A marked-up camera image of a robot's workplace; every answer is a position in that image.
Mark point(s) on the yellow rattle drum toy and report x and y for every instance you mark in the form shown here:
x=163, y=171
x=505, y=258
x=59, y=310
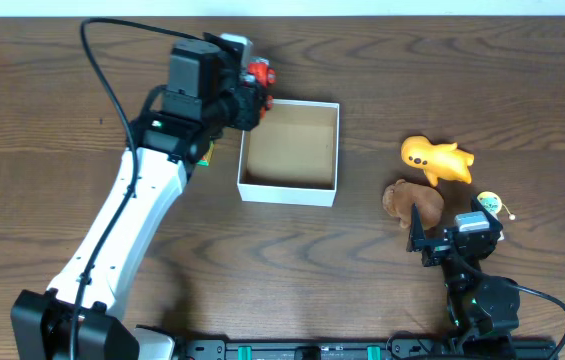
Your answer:
x=494, y=204

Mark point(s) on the colourful puzzle cube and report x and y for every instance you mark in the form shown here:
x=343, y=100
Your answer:
x=206, y=158

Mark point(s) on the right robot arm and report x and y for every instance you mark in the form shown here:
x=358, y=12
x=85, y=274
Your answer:
x=480, y=305

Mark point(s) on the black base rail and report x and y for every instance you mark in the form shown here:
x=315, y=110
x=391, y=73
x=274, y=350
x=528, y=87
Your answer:
x=395, y=348

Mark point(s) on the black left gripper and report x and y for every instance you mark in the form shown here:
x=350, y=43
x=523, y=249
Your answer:
x=250, y=106

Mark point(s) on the red toy car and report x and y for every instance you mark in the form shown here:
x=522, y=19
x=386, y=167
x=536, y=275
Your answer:
x=260, y=74

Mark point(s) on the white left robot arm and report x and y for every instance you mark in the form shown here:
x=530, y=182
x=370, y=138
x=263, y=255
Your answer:
x=80, y=314

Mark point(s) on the orange squishy figure toy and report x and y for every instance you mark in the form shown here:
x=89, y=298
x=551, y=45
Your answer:
x=442, y=161

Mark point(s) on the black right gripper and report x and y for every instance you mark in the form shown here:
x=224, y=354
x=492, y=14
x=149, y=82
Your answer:
x=439, y=248

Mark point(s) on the white cardboard box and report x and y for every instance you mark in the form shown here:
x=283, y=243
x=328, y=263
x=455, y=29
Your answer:
x=292, y=156

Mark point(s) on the brown plush toy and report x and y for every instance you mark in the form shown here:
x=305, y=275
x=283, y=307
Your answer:
x=399, y=198

